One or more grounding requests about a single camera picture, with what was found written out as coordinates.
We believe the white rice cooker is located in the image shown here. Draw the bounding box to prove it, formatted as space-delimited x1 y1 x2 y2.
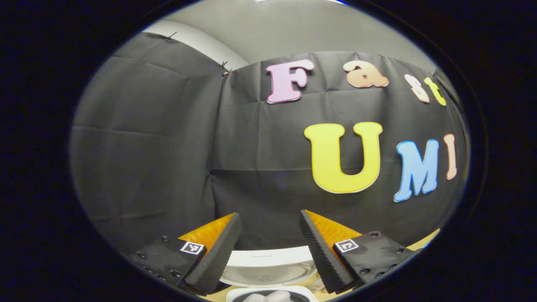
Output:
219 246 322 302

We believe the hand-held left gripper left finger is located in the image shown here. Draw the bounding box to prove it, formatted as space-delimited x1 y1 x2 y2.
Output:
127 212 244 296

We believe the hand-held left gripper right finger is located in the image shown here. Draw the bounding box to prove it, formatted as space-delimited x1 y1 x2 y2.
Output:
298 209 421 295

